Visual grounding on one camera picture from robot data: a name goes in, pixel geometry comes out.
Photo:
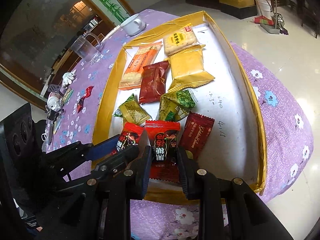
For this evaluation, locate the yellow label cracker pack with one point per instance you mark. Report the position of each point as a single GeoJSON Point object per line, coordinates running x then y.
{"type": "Point", "coordinates": [179, 40]}

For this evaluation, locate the white ceramic mug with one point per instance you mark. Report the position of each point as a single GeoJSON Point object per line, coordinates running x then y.
{"type": "Point", "coordinates": [133, 25]}

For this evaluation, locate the small red candy pack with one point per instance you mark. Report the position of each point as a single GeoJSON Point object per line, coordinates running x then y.
{"type": "Point", "coordinates": [130, 135]}

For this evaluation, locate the plain yellow snack pack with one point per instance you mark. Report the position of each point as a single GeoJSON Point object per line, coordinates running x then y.
{"type": "Point", "coordinates": [187, 69]}

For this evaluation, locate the black tablet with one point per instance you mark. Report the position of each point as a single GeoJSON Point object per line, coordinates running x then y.
{"type": "Point", "coordinates": [50, 134]}

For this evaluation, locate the white bucket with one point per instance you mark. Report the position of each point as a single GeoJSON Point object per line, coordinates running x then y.
{"type": "Point", "coordinates": [264, 8]}

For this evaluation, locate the dark red snack pack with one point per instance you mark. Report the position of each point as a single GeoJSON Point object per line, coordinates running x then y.
{"type": "Point", "coordinates": [153, 82]}

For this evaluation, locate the green triangular snack pack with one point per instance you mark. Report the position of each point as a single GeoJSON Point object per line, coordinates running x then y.
{"type": "Point", "coordinates": [175, 106]}

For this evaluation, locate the red black candy pack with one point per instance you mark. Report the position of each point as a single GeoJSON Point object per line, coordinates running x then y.
{"type": "Point", "coordinates": [162, 136]}

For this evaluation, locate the dark red chocolate bar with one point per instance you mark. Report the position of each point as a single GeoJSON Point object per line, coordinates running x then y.
{"type": "Point", "coordinates": [195, 134]}

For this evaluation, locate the glass water pitcher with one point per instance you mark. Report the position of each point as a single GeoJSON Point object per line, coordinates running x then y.
{"type": "Point", "coordinates": [84, 49]}

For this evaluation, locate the orange soda cracker pack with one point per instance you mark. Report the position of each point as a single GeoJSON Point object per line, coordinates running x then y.
{"type": "Point", "coordinates": [145, 55]}

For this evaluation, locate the yellow taped cardboard box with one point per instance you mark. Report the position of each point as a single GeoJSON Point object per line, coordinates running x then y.
{"type": "Point", "coordinates": [236, 146]}

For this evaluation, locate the colourful booklet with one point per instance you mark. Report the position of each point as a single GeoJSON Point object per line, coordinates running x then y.
{"type": "Point", "coordinates": [57, 124]}

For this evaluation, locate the purple floral tablecloth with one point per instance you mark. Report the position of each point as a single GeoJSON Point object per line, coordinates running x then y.
{"type": "Point", "coordinates": [288, 135]}

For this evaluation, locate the dustpan and broom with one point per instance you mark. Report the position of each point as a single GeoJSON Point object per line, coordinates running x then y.
{"type": "Point", "coordinates": [273, 24]}

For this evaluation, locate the green cracker packet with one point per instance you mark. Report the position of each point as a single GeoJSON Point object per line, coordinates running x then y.
{"type": "Point", "coordinates": [67, 96]}

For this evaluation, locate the black camera device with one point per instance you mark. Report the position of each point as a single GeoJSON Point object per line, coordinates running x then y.
{"type": "Point", "coordinates": [52, 117]}

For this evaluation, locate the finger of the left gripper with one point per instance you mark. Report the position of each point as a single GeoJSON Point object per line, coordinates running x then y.
{"type": "Point", "coordinates": [110, 166]}
{"type": "Point", "coordinates": [75, 160]}

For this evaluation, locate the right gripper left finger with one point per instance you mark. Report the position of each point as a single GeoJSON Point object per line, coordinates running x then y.
{"type": "Point", "coordinates": [101, 211]}

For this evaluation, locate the white glove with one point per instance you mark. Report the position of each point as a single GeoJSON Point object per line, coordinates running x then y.
{"type": "Point", "coordinates": [68, 78]}

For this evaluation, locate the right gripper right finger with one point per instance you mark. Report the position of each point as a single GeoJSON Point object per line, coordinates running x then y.
{"type": "Point", "coordinates": [229, 209]}

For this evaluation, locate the black phone stand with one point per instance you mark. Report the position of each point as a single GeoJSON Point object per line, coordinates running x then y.
{"type": "Point", "coordinates": [52, 88]}

